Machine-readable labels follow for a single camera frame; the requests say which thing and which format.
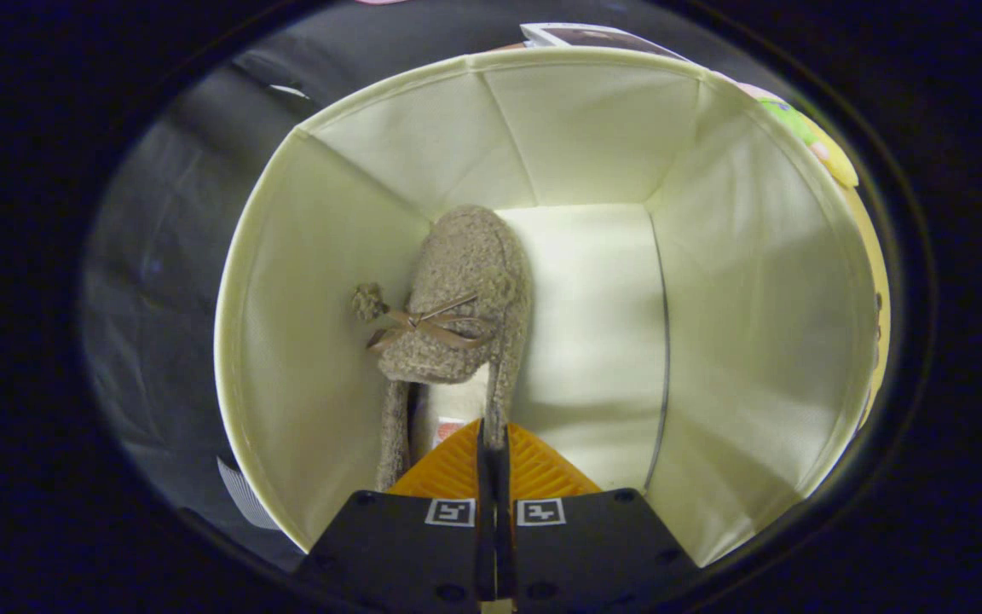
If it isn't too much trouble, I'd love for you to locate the grey fabric storage box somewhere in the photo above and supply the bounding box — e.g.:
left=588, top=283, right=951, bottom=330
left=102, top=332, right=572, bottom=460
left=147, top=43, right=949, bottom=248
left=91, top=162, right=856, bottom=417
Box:
left=214, top=47, right=877, bottom=568

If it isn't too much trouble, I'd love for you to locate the brown fuzzy shoe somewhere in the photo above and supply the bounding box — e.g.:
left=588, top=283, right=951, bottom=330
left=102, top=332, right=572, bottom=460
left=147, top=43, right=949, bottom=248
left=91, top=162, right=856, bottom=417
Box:
left=351, top=205, right=533, bottom=494

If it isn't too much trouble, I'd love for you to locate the pink and green plush toy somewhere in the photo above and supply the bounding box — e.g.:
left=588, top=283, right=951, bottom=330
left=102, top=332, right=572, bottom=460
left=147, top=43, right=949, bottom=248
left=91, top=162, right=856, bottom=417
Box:
left=738, top=81, right=833, bottom=163

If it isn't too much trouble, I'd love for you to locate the grey striped cloth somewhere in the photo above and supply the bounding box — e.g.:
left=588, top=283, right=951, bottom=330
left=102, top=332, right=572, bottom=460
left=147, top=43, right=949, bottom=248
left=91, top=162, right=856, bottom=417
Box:
left=217, top=456, right=280, bottom=531

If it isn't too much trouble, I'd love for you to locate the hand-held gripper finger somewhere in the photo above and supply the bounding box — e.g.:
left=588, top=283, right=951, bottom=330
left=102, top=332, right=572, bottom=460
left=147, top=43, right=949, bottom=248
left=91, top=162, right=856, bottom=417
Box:
left=297, top=416, right=494, bottom=614
left=494, top=418, right=702, bottom=614

